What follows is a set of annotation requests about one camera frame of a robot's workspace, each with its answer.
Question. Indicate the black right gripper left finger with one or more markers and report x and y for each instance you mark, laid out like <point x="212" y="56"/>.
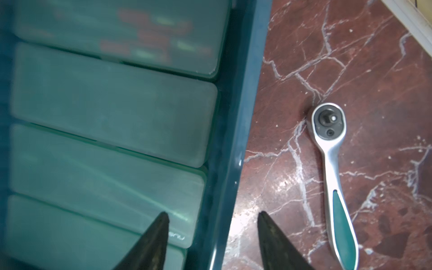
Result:
<point x="149" y="252"/>

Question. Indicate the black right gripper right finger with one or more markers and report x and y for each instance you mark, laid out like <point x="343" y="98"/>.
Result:
<point x="277" y="252"/>

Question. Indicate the green pencil case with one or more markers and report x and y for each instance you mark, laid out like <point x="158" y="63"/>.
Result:
<point x="49" y="238"/>
<point x="183" y="37"/>
<point x="116" y="186"/>
<point x="157" y="114"/>

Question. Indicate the green pencil case back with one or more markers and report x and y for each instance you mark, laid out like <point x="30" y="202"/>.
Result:
<point x="157" y="114"/>

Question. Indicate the teal plastic tray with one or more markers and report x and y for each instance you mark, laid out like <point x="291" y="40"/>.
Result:
<point x="237" y="82"/>

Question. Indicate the silver green ratchet wrench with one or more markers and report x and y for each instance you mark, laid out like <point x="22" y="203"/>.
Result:
<point x="327" y="126"/>

